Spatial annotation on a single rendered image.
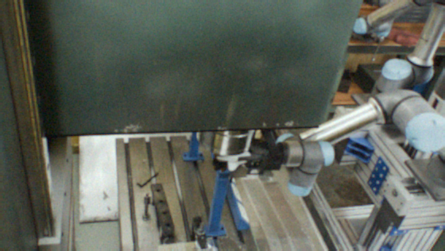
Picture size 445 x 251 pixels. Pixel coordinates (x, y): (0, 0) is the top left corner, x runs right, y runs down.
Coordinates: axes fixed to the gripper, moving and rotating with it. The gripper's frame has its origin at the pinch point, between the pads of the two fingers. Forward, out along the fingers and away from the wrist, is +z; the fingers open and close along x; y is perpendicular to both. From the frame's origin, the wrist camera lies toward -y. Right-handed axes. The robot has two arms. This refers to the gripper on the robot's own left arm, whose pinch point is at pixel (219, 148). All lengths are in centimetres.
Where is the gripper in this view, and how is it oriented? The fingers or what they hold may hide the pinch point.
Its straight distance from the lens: 123.6
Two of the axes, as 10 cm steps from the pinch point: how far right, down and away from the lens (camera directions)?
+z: -9.6, -0.2, -2.9
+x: -2.2, -6.0, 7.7
